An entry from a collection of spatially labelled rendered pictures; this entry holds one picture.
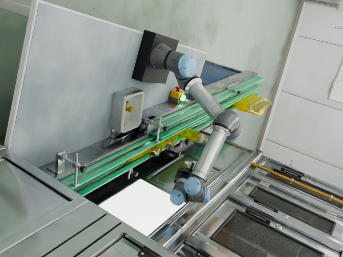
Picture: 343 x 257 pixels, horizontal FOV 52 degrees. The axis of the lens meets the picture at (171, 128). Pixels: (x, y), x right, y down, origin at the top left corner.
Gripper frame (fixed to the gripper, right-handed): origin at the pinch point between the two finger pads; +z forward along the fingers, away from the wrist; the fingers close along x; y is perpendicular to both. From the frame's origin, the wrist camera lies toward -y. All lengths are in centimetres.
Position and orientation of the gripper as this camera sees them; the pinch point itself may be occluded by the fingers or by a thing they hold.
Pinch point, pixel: (194, 165)
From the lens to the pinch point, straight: 205.6
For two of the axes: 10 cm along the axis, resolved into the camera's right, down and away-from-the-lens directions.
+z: 2.5, -4.0, 8.8
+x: -1.3, 8.9, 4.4
